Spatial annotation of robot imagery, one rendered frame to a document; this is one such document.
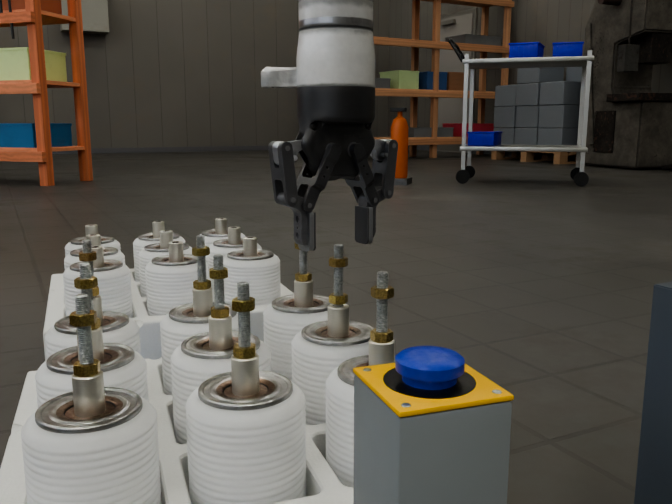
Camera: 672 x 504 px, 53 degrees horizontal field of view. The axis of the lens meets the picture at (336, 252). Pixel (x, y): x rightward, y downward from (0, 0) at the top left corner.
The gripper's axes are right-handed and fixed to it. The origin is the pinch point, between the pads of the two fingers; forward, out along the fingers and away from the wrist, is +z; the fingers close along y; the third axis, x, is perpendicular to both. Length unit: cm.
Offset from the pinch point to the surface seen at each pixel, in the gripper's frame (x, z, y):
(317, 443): -5.5, 18.5, -5.9
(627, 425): 0, 36, 55
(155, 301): 42.7, 15.8, -3.8
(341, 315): -1.3, 8.1, -0.2
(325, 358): -3.4, 11.3, -3.6
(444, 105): 772, -38, 750
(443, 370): -28.7, 2.7, -12.6
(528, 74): 496, -67, 621
